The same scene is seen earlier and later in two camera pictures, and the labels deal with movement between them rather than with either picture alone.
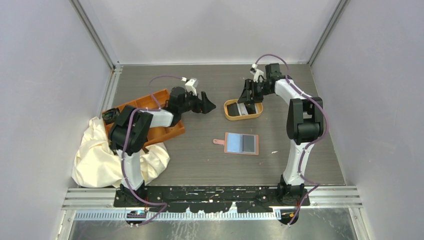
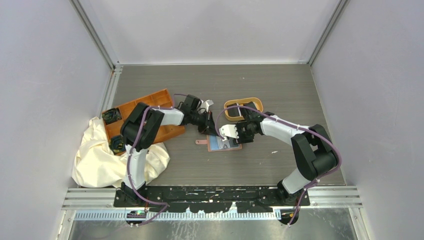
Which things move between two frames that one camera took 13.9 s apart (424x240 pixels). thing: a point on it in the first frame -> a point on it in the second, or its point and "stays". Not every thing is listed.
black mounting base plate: (214, 198) stays
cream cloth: (97, 165) stays
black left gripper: (203, 106) -> (209, 127)
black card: (232, 109) stays
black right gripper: (246, 97) -> (242, 140)
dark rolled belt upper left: (109, 115) stays
